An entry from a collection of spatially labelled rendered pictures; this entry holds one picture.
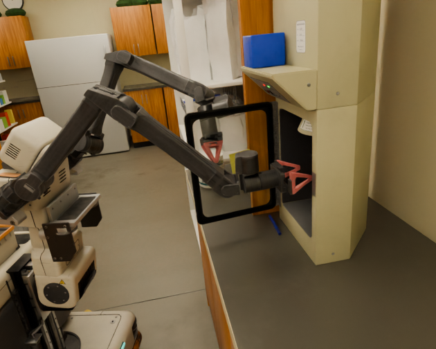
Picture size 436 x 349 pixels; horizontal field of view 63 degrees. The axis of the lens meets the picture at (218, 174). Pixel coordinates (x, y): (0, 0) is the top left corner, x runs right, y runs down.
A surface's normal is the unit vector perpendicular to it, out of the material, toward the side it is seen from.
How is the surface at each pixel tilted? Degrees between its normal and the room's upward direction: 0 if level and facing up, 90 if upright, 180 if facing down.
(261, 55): 90
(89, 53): 90
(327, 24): 90
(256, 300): 0
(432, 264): 0
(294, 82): 90
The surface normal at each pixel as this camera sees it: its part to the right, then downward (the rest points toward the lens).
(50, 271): -0.07, 0.36
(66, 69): 0.18, 0.34
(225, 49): -0.45, 0.46
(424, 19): -0.98, 0.15
